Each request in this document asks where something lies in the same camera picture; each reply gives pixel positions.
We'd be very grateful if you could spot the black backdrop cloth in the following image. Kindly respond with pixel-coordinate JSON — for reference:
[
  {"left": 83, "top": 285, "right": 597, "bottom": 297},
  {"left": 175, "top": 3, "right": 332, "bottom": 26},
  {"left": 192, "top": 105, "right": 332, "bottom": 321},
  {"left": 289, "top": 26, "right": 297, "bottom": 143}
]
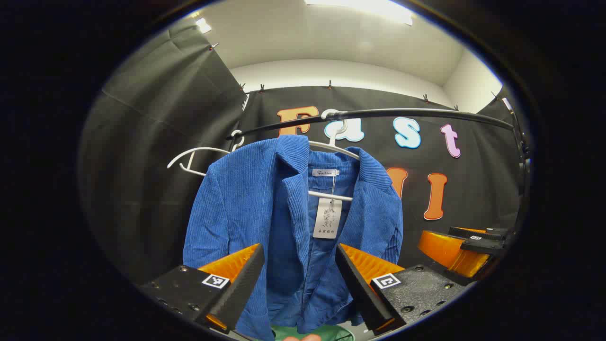
[{"left": 78, "top": 19, "right": 526, "bottom": 285}]

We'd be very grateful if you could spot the white clothes hanger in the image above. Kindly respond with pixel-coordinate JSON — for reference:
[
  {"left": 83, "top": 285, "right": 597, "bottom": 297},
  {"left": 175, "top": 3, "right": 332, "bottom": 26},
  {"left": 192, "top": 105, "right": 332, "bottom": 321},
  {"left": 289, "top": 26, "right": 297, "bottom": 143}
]
[
  {"left": 167, "top": 130, "right": 246, "bottom": 177},
  {"left": 308, "top": 109, "right": 360, "bottom": 202}
]

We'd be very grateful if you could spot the blue corduroy jacket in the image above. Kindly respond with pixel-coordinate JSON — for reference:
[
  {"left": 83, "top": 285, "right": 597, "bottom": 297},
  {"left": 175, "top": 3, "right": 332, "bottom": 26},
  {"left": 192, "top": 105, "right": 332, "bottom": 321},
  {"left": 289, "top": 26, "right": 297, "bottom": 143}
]
[{"left": 183, "top": 135, "right": 404, "bottom": 341}]

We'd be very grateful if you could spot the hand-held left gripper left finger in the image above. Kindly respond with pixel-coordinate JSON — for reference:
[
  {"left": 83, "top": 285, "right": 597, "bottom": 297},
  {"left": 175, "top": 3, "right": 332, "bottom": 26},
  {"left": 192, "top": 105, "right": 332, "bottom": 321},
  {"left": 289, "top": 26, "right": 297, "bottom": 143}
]
[{"left": 139, "top": 243, "right": 265, "bottom": 333}]

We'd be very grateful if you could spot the black clothes rack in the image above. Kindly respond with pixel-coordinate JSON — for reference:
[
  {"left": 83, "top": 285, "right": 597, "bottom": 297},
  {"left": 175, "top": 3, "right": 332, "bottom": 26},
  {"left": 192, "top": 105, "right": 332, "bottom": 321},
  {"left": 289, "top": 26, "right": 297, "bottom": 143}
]
[{"left": 226, "top": 97, "right": 530, "bottom": 195}]

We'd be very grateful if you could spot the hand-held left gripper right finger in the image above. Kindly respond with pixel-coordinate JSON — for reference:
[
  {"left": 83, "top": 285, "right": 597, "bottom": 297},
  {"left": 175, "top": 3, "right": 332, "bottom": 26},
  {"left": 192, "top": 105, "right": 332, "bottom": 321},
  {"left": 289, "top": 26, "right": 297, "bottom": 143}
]
[{"left": 335, "top": 243, "right": 468, "bottom": 336}]

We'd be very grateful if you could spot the large rectangular ceiling light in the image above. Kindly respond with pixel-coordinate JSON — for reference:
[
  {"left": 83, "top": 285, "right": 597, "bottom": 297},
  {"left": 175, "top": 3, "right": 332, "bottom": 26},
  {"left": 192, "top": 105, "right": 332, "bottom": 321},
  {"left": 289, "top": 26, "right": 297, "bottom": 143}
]
[{"left": 305, "top": 0, "right": 413, "bottom": 25}]

